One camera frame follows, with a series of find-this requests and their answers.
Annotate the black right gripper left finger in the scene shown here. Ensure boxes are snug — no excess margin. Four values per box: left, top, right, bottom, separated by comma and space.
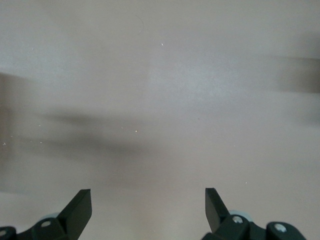
0, 188, 92, 240

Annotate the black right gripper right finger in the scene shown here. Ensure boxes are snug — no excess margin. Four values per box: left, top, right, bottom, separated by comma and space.
202, 187, 308, 240

